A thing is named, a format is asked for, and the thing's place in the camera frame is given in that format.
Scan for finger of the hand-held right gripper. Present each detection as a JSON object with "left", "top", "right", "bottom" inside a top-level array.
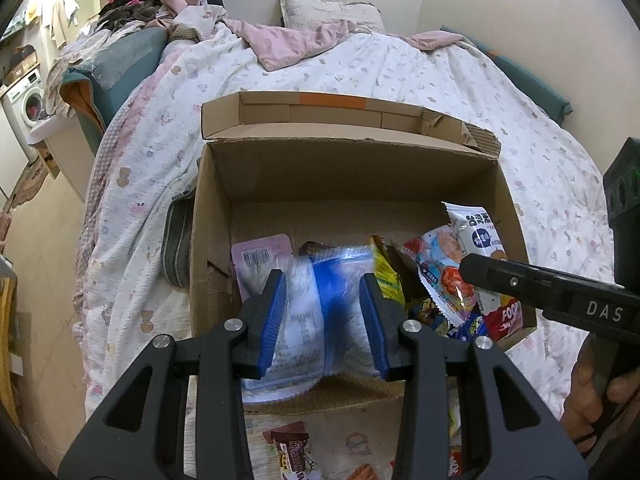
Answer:
[{"left": 459, "top": 253, "right": 556, "bottom": 312}]

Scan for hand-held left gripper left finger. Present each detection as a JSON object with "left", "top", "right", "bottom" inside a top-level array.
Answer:
[{"left": 57, "top": 269, "right": 288, "bottom": 480}]

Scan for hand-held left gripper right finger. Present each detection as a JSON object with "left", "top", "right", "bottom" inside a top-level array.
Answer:
[{"left": 359, "top": 272, "right": 591, "bottom": 480}]

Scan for blue white snack packet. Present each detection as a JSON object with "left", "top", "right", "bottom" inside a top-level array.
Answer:
[{"left": 240, "top": 245, "right": 401, "bottom": 406}]

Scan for white packet blue label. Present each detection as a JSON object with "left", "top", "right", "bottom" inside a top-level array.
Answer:
[{"left": 441, "top": 201, "right": 508, "bottom": 266}]

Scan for brown cardboard box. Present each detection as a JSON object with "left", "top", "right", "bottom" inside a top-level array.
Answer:
[{"left": 189, "top": 91, "right": 538, "bottom": 416}]

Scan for person's right hand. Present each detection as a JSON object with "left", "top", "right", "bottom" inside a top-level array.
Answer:
[{"left": 560, "top": 347, "right": 640, "bottom": 456}]

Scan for dark blue snack bag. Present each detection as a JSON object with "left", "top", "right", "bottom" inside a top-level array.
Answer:
[{"left": 410, "top": 297, "right": 490, "bottom": 343}]

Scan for shrimp picture snack bag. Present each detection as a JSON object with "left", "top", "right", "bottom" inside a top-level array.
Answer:
[{"left": 402, "top": 225, "right": 483, "bottom": 328}]

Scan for pink snack packet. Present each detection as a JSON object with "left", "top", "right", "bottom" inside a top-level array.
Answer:
[{"left": 231, "top": 233, "right": 293, "bottom": 306}]

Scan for yellow white snack packet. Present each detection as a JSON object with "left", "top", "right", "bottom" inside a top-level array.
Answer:
[{"left": 446, "top": 390, "right": 463, "bottom": 480}]

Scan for brown chocolate snack packet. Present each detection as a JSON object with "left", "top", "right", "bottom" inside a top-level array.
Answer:
[{"left": 270, "top": 420, "right": 321, "bottom": 480}]

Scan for brown orange snack packet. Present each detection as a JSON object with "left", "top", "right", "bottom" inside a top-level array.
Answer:
[{"left": 345, "top": 461, "right": 383, "bottom": 480}]

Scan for teal mattress pad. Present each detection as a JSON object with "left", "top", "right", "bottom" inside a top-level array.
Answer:
[{"left": 470, "top": 37, "right": 573, "bottom": 123}]

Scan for yellow cloth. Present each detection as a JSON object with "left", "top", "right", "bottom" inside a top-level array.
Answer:
[{"left": 0, "top": 275, "right": 18, "bottom": 401}]

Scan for small brown carton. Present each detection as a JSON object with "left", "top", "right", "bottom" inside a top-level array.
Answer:
[{"left": 35, "top": 152, "right": 61, "bottom": 181}]

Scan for brown floor mat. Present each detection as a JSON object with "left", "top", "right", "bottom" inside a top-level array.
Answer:
[{"left": 10, "top": 160, "right": 48, "bottom": 211}]

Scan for pink blanket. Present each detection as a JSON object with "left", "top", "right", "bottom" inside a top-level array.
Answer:
[{"left": 175, "top": 2, "right": 471, "bottom": 73}]

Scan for teal cushion orange lining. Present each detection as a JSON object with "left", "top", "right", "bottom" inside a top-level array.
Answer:
[{"left": 60, "top": 25, "right": 168, "bottom": 156}]

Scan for white cabinet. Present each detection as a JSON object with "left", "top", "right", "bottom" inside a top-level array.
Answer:
[{"left": 0, "top": 95, "right": 28, "bottom": 201}]

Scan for beige pillow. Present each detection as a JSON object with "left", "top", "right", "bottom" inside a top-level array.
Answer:
[{"left": 279, "top": 0, "right": 386, "bottom": 36}]

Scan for white washing machine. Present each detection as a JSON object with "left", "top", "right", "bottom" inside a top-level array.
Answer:
[{"left": 2, "top": 67, "right": 51, "bottom": 136}]

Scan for beige floral cloth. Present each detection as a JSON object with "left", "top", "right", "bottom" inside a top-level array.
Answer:
[{"left": 47, "top": 25, "right": 111, "bottom": 116}]

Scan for dark clothes pile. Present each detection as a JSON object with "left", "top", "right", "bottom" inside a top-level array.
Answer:
[{"left": 95, "top": 0, "right": 173, "bottom": 31}]

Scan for hanging white clothes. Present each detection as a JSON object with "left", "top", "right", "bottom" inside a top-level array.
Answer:
[{"left": 40, "top": 0, "right": 81, "bottom": 46}]

